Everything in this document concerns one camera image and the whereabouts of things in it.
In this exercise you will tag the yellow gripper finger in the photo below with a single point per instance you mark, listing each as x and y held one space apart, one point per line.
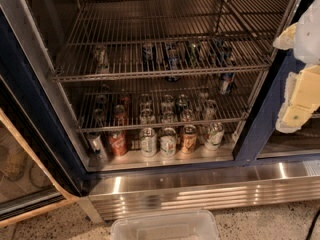
301 99
285 40

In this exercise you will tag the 7up can shelf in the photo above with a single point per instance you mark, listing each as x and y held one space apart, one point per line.
101 59

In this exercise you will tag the blue can right shelf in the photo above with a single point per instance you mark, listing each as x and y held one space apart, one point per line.
226 80

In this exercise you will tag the blue can shelf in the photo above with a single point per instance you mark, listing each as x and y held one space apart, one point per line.
171 56
226 80

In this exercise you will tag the green can middle shelf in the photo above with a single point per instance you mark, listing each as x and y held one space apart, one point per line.
192 54

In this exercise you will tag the white can front right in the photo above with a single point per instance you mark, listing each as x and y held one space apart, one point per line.
214 135

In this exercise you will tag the blue can middle shelf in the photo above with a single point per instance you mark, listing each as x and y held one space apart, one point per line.
171 56

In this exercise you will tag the orange brown can front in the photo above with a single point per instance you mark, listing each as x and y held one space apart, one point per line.
188 139

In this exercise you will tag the steel fridge kick plate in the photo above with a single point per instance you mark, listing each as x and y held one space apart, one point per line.
124 196

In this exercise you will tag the pepsi can middle shelf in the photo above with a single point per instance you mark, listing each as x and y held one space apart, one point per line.
148 52

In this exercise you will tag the white green can front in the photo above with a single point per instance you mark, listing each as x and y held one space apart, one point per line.
148 142

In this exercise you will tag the red can second row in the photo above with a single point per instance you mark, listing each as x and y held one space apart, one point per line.
120 115

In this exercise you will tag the red cola can front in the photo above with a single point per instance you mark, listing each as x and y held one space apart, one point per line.
117 141

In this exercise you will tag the open fridge cabinet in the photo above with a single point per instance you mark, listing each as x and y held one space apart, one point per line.
43 28

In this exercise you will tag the dark can second row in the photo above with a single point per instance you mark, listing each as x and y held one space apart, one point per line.
100 117

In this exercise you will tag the silver can bottom left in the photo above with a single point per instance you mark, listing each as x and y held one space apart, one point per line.
95 142

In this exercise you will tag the glass fridge door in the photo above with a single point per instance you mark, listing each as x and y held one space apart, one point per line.
35 150

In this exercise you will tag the clear plastic bin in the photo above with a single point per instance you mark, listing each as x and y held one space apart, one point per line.
181 225

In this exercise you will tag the upper wire shelf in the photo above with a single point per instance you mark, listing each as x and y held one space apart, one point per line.
124 26

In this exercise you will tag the wire shelf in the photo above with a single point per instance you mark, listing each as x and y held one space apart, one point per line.
156 102
124 26

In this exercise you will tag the middle wire shelf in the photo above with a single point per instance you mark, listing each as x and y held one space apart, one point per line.
156 102

